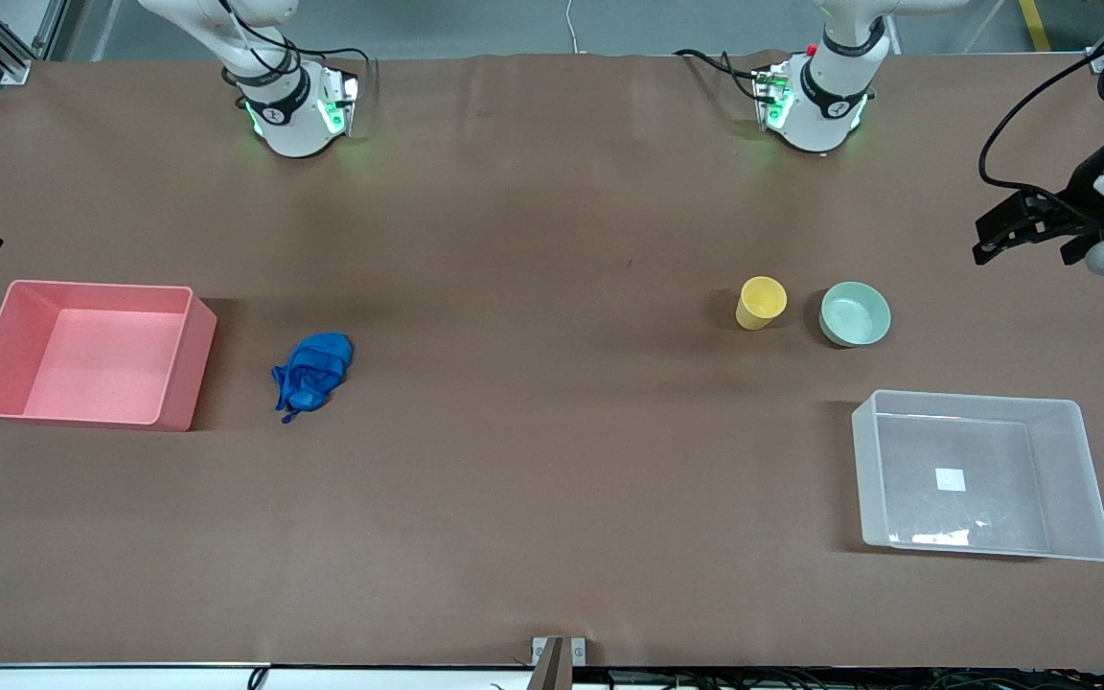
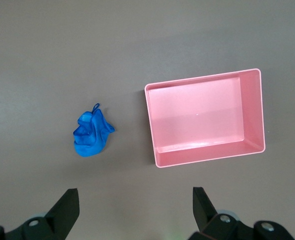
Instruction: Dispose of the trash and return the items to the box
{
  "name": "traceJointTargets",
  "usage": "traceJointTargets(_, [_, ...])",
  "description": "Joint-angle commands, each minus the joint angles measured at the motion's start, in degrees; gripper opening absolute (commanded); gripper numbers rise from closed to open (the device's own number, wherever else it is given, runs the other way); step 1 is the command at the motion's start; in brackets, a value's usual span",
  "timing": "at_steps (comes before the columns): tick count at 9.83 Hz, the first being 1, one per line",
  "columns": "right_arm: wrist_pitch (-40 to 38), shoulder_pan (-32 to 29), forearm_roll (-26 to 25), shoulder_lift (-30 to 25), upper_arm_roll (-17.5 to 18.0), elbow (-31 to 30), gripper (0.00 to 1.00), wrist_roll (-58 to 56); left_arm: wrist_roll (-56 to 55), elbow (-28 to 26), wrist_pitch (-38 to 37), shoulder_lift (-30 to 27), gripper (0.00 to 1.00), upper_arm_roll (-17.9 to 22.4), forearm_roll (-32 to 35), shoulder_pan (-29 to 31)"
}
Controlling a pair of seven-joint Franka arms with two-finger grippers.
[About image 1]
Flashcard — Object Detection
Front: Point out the pale green bowl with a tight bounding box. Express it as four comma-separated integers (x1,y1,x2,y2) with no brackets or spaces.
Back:
818,281,892,348

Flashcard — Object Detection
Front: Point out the yellow plastic cup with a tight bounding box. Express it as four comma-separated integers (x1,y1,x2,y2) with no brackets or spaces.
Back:
735,276,789,332

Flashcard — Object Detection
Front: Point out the blue cloth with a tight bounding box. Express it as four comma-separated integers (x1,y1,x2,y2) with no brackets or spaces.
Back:
271,332,355,424

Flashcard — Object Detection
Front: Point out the pink plastic bin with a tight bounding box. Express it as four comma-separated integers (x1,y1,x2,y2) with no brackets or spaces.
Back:
0,279,219,432

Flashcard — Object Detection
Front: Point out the clear plastic bin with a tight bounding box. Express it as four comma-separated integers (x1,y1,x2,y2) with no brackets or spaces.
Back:
850,389,1104,563

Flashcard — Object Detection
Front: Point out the brown table cover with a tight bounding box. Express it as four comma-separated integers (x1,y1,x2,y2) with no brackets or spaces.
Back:
0,53,1104,669

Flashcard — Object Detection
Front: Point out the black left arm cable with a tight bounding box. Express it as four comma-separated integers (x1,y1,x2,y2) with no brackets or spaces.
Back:
979,43,1104,207

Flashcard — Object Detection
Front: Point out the black left base cable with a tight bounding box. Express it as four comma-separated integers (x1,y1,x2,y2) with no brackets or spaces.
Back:
674,48,771,103

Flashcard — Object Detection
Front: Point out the black base cable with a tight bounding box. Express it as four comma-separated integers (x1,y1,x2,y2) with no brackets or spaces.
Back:
674,48,771,103
295,46,373,78

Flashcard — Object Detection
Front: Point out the black right base cable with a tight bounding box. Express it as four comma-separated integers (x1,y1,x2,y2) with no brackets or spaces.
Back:
295,46,373,78

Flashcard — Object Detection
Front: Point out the metal table edge bracket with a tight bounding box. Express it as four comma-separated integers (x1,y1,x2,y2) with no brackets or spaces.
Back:
531,636,587,690

